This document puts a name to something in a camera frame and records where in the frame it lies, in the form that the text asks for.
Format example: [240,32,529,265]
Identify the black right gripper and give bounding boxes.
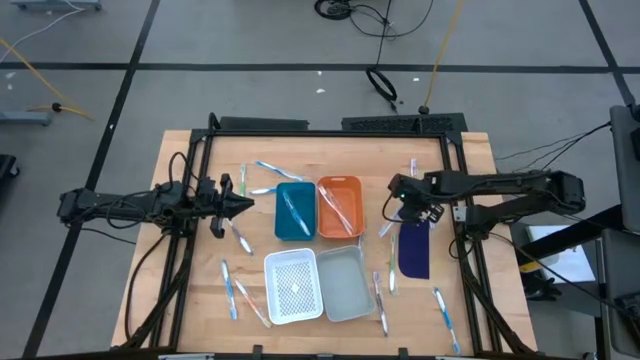
[388,172,445,224]

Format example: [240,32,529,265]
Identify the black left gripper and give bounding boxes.
[198,173,255,239]

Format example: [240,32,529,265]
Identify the white perforated plastic basket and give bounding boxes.
[263,247,324,326]

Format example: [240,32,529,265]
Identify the grey plastic basket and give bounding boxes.
[315,244,378,323]

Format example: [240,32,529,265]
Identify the teal plastic basket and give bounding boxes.
[274,181,318,242]

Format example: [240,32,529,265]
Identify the dark blue oval case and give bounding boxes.
[398,219,431,280]

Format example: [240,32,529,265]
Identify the orange plastic basket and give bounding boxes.
[316,175,366,240]

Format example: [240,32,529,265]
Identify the black flat box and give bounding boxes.
[218,115,311,132]

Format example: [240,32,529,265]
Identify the black perforated box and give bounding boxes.
[341,112,469,134]

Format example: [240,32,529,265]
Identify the white box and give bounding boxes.
[527,224,597,285]

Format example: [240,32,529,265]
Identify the grey cabinet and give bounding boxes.
[608,103,640,234]

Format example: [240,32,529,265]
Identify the grey cart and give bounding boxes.
[594,227,640,359]

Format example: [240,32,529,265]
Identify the grey stand foot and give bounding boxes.
[0,110,53,127]

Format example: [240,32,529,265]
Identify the black caster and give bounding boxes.
[0,153,21,196]

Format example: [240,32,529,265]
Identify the yellow cable with black plug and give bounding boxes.
[0,37,95,121]
[418,0,465,115]

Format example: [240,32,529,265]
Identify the black cable bundle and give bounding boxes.
[365,65,401,114]

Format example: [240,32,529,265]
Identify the black thick cable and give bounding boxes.
[123,232,169,342]

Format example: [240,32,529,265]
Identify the black looped cable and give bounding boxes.
[347,0,435,69]

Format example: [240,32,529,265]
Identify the black cable coil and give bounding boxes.
[313,0,354,21]

